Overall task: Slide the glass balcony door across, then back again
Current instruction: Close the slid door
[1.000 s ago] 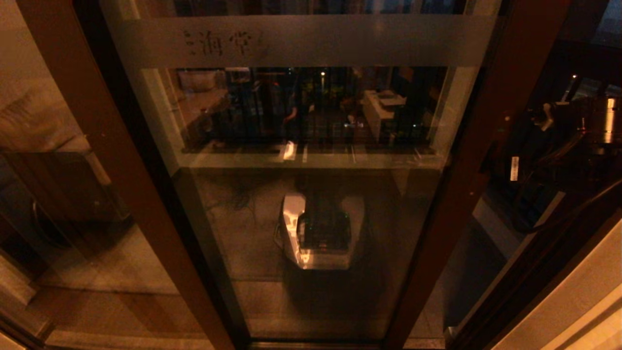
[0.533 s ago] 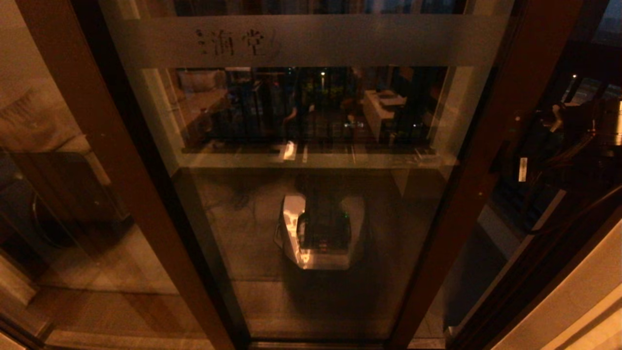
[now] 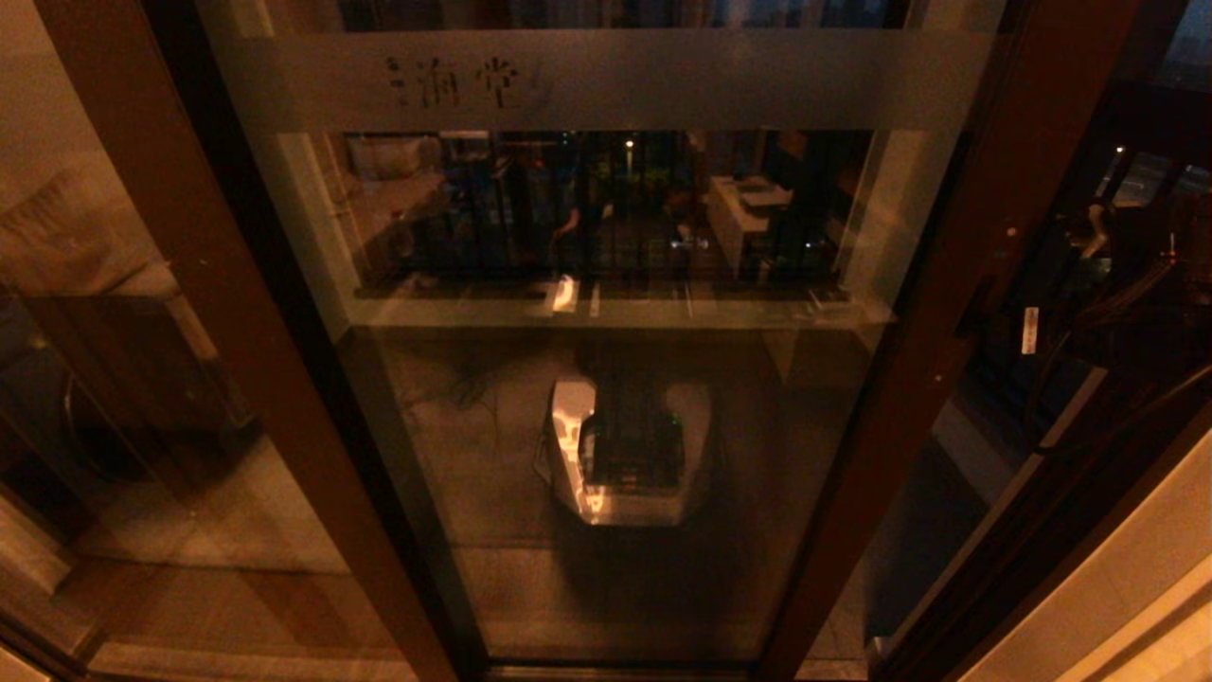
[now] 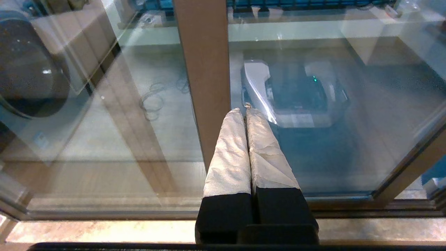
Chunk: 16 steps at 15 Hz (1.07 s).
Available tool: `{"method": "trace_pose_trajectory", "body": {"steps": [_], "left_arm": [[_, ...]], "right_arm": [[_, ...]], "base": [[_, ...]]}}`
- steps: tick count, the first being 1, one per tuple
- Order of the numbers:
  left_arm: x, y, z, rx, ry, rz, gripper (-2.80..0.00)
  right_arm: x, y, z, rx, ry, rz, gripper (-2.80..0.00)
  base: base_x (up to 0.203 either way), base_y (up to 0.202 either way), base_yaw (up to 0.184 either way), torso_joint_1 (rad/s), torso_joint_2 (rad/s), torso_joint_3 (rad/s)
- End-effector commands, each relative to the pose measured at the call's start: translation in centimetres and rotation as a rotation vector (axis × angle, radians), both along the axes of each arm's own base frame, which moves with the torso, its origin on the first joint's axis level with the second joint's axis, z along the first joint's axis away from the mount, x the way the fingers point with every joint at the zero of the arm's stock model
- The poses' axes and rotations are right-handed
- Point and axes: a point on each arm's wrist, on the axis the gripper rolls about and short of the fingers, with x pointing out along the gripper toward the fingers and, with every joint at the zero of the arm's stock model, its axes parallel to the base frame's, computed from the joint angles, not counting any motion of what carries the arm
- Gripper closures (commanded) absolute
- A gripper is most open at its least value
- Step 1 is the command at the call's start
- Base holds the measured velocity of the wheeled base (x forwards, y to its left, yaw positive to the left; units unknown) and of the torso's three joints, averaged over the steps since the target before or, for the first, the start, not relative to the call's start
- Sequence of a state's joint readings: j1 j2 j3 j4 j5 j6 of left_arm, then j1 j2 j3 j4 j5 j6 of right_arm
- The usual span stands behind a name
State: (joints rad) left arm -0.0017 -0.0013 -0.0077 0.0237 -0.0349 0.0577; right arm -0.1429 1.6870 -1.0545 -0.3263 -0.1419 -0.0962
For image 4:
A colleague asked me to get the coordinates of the thin coiled floor cable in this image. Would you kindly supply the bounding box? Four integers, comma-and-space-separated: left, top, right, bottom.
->
139, 78, 190, 122

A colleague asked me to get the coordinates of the long grey stone window sill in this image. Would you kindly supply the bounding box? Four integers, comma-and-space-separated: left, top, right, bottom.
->
118, 7, 387, 26

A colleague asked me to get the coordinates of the brown framed sliding glass door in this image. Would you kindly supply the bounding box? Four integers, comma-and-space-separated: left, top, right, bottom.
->
87, 0, 446, 213

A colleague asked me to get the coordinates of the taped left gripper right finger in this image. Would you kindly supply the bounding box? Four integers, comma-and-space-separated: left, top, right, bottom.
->
246, 109, 319, 227

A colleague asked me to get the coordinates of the long black metal balcony railing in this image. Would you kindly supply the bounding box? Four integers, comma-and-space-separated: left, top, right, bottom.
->
139, 0, 398, 13

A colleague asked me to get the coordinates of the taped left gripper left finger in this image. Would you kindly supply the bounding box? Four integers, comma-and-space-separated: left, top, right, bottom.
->
194, 107, 254, 244

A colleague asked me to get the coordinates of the grey front-loading washing machine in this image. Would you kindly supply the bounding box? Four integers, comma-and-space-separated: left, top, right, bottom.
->
0, 0, 121, 161

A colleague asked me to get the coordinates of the brown framed fixed glass panel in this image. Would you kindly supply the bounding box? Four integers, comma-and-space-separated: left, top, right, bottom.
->
0, 0, 232, 222

